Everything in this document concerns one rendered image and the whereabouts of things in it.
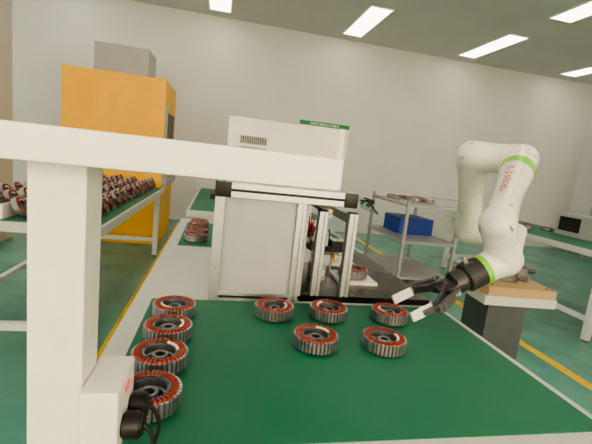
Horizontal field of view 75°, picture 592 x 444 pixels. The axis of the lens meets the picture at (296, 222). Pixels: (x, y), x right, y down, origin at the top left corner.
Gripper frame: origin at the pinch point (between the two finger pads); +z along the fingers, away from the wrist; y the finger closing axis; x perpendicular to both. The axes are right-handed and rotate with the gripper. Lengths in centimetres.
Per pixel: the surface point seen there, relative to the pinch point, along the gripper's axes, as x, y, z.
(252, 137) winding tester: -65, -23, 20
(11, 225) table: -75, -98, 142
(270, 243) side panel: -33.2, -11.0, 29.2
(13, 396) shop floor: -4, -70, 166
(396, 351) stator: -3.9, 23.6, 11.9
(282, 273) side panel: -22.7, -11.2, 29.9
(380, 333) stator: -5.0, 15.0, 12.6
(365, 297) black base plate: -1.8, -13.5, 8.1
